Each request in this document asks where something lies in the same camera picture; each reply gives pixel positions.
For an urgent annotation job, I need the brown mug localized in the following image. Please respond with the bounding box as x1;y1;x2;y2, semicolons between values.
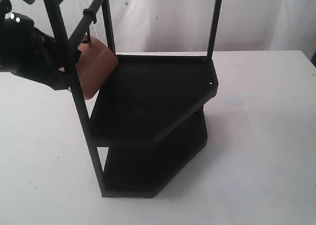
76;36;119;100

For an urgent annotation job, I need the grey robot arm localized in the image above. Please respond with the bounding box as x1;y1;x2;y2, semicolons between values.
0;0;80;90

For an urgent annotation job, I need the black two-tier shelf rack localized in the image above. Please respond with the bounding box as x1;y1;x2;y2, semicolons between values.
40;0;224;199

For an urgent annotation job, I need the black hook on rail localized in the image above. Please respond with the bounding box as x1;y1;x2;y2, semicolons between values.
82;9;97;43

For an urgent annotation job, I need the white backdrop curtain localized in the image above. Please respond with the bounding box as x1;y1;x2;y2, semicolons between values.
0;0;316;54

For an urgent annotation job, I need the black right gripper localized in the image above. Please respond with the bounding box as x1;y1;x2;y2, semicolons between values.
0;12;81;90

